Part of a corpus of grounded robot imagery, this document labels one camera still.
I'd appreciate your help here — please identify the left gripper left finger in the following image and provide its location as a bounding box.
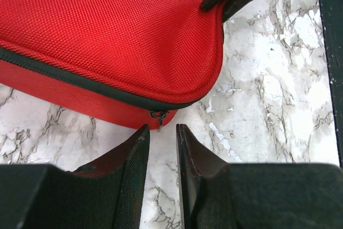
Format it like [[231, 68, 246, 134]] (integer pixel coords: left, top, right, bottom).
[[61, 125, 150, 228]]

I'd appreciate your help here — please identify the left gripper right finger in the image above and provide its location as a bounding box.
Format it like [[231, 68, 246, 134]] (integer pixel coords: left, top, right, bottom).
[[176, 124, 241, 228]]

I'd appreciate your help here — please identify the red black medicine case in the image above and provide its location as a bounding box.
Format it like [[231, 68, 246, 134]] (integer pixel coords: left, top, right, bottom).
[[1, 0, 229, 129]]

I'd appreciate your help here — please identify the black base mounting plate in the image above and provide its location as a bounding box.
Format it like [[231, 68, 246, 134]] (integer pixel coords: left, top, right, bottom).
[[319, 0, 342, 166]]

